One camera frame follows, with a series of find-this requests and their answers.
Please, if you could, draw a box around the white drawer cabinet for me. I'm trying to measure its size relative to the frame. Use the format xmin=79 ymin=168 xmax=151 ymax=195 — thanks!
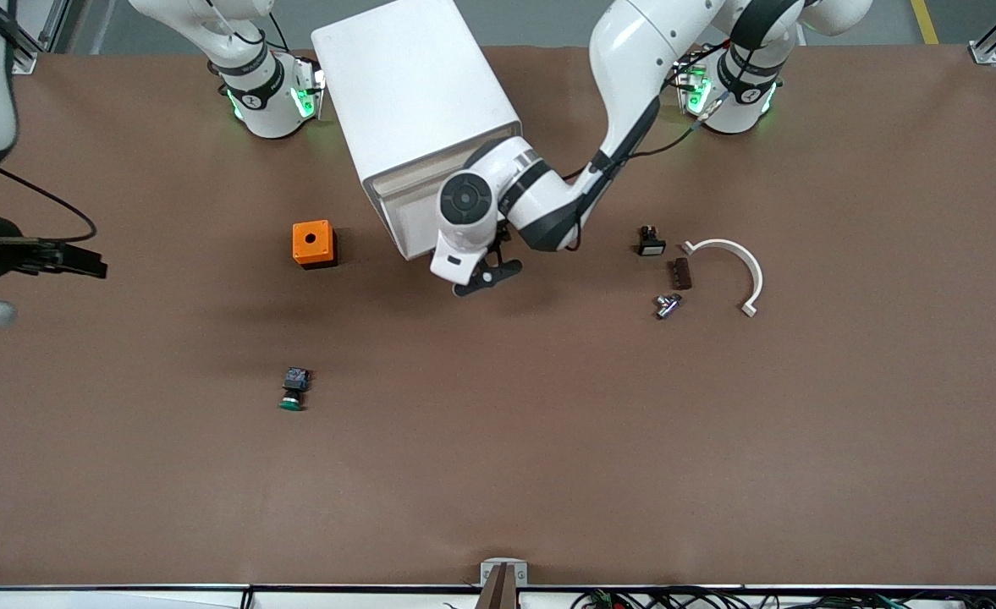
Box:
xmin=311 ymin=0 xmax=522 ymax=261

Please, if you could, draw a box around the green mushroom push button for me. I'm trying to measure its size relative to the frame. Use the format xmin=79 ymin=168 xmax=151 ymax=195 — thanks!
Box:
xmin=279 ymin=367 xmax=311 ymax=413

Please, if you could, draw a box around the white curved plastic clamp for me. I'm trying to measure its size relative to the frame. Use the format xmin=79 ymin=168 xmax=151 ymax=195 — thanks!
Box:
xmin=684 ymin=239 xmax=764 ymax=318

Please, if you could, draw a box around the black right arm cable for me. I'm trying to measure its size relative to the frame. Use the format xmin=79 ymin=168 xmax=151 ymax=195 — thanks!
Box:
xmin=0 ymin=166 xmax=98 ymax=244

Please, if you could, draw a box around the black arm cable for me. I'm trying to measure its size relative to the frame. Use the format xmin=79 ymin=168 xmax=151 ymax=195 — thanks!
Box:
xmin=0 ymin=166 xmax=98 ymax=244
xmin=570 ymin=34 xmax=735 ymax=183

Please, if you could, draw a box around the orange button enclosure box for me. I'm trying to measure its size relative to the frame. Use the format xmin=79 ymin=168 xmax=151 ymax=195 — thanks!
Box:
xmin=292 ymin=220 xmax=338 ymax=270

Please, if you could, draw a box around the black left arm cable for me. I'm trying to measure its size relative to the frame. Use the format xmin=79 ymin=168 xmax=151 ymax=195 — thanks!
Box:
xmin=570 ymin=34 xmax=735 ymax=183

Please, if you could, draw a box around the grey metal bracket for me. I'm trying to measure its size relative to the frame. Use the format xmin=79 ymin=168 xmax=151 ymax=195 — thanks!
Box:
xmin=480 ymin=558 xmax=529 ymax=587

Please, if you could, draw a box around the tangled cable bundle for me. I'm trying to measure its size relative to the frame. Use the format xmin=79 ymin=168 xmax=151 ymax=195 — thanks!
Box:
xmin=570 ymin=586 xmax=996 ymax=609

